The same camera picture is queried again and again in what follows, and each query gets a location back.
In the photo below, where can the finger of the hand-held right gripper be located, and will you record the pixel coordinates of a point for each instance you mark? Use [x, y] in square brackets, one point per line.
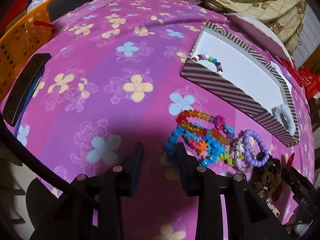
[291, 176]

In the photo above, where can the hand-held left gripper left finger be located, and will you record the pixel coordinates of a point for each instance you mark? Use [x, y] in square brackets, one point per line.
[138, 160]

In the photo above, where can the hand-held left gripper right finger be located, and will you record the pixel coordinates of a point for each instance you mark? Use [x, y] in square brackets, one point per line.
[180, 160]

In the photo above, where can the red bow hair clip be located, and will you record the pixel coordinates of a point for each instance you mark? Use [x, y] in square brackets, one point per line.
[291, 160]

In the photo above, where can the brown scrunchie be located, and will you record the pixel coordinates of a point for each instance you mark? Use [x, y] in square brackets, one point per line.
[267, 180]

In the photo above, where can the striped cardboard box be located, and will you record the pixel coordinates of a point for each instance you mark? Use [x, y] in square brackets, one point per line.
[217, 82]

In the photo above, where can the white fluffy scrunchie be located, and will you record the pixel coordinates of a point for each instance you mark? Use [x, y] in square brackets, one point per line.
[276, 111]

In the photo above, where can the red shopping bag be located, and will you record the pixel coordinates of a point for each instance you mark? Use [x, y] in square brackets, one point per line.
[310, 82]

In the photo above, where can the red frilled cushion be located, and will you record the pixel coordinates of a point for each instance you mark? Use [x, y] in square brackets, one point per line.
[288, 67]

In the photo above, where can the pink floral bedsheet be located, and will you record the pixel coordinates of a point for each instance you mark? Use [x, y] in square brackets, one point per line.
[100, 55]

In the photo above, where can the black phone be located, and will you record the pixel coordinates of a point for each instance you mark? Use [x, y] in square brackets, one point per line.
[25, 85]

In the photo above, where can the white pillow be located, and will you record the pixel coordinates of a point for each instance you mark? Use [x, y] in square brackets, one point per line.
[262, 32]

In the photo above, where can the copper round container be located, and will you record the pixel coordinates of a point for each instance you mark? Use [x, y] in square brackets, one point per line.
[212, 5]

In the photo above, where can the red stick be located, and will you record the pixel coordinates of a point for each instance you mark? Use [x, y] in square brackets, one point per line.
[45, 24]

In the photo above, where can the orange plastic basket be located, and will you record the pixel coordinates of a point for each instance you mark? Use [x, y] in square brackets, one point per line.
[20, 42]

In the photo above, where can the yellow floral quilt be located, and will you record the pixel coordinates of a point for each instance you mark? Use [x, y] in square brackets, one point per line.
[262, 0]

